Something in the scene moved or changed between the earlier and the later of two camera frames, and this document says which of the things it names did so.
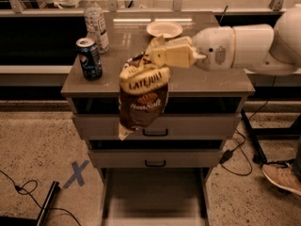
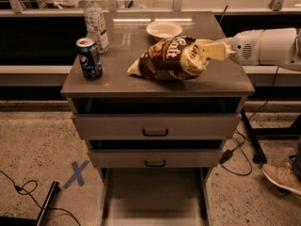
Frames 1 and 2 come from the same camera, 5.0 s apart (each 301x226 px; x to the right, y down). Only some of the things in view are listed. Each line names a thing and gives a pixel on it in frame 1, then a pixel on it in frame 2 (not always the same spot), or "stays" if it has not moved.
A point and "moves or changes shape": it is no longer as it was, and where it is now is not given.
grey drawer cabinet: (159, 174) stays
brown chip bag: (144, 92) moves or changes shape
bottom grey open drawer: (155, 196) stays
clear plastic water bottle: (95, 23) stays
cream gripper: (213, 49) → (245, 50)
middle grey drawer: (157, 158) stays
